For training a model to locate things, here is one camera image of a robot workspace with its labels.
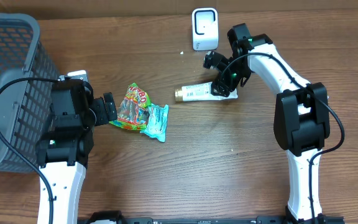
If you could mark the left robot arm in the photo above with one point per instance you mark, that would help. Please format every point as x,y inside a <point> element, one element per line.
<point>63,151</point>

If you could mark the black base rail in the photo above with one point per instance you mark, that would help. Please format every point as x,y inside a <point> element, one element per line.
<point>118,218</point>

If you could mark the white barcode scanner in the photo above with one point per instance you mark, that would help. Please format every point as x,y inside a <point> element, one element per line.
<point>205,31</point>

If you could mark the colourful Haribo candy bag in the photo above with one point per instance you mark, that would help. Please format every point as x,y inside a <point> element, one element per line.
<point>133,113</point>

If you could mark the white tube with gold cap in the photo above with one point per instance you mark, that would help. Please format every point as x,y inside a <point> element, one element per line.
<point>200,92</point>

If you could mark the grey plastic shopping basket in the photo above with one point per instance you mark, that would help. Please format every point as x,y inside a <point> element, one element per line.
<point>24,106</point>

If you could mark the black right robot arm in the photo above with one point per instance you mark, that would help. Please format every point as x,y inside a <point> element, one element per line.
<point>301,121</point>

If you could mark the teal tissue packet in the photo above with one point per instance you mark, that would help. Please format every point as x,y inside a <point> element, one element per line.
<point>157,122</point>

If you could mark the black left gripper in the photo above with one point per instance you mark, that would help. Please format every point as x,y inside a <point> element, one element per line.
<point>105,114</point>

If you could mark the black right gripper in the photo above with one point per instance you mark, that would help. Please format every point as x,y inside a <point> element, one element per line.
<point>222,82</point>

